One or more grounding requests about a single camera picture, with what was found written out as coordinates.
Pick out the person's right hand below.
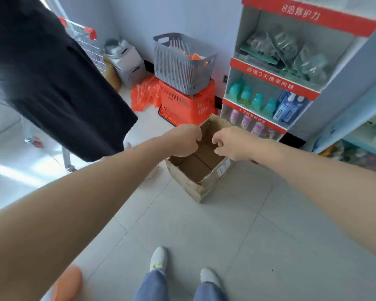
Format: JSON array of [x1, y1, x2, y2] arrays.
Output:
[[211, 126, 270, 162]]

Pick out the person's left hand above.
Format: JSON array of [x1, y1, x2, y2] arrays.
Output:
[[161, 123, 203, 158]]

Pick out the cardboard box with white label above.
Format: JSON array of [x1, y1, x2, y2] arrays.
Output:
[[165, 114, 236, 204]]

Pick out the person's right forearm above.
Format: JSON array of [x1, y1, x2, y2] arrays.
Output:
[[257, 142, 376, 264]]

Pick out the person's left forearm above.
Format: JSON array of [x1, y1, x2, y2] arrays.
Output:
[[0, 136, 176, 301]]

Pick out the white grey box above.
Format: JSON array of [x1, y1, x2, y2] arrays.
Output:
[[105, 38, 146, 89]]

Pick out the person's white shoe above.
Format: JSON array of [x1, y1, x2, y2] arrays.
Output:
[[200, 268, 222, 288], [149, 246, 169, 274]]

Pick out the person's blue trouser leg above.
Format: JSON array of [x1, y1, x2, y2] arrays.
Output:
[[135, 268, 170, 301], [193, 281, 229, 301]]

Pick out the orange red plastic crate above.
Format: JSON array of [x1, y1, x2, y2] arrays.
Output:
[[158, 79, 218, 126]]

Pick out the teal bottle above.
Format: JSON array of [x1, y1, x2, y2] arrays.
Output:
[[239, 86, 254, 106], [263, 97, 279, 117], [250, 92, 264, 112], [228, 79, 246, 102]]

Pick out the blue white bottle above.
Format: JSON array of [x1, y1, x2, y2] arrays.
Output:
[[288, 95, 311, 126], [272, 90, 295, 122]]

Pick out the orange plastic bag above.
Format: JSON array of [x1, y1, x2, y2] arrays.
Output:
[[131, 75, 162, 112]]

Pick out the grey slotted plastic basket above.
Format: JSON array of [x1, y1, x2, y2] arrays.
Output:
[[152, 33, 217, 96]]

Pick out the brown paper bag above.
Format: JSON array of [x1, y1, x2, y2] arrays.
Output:
[[102, 55, 123, 92]]

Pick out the clear plastic packets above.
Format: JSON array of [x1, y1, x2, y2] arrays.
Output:
[[240, 26, 330, 84]]

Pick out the row of colourful bottles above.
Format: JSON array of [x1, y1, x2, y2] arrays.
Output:
[[319, 139, 376, 175]]

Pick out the red white display stand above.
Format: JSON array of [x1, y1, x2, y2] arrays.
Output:
[[221, 0, 376, 143]]

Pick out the metal shopping cart red handle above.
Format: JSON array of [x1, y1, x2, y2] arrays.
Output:
[[0, 16, 108, 172]]

